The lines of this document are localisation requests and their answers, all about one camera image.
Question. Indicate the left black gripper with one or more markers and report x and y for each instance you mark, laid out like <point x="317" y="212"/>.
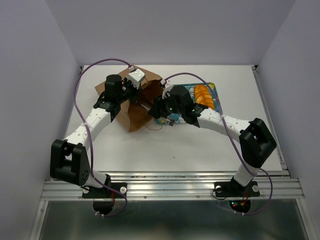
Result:
<point x="127" y="82"/>

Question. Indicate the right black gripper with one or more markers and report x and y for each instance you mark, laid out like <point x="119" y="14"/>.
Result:
<point x="158" y="105"/>

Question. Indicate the metal tongs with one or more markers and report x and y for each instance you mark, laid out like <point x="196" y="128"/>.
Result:
<point x="162" y="120"/>

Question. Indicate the brown paper bag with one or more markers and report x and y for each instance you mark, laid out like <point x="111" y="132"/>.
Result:
<point x="131" y="114"/>

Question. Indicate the long braided fake bread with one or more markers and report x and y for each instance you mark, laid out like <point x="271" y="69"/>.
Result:
<point x="203" y="96"/>

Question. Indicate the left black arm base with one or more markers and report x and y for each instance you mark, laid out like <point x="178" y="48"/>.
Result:
<point x="94" y="190"/>

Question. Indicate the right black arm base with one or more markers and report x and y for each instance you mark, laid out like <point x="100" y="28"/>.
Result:
<point x="232" y="189"/>

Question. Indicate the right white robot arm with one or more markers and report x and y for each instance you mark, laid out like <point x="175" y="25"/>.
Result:
<point x="254" y="137"/>

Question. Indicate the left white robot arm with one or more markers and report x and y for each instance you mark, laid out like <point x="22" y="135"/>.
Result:
<point x="69" y="161"/>

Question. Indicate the teal floral tray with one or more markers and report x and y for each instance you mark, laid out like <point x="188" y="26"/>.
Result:
<point x="190" y="87"/>

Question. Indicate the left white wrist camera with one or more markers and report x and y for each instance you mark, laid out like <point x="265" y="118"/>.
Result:
<point x="136" y="77"/>

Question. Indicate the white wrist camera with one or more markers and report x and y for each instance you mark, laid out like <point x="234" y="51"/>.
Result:
<point x="166" y="87"/>
<point x="136" y="77"/>

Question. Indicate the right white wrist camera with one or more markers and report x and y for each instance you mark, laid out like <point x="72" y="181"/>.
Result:
<point x="166" y="87"/>

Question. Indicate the aluminium mounting rail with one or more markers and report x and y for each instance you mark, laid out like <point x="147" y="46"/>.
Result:
<point x="177" y="186"/>

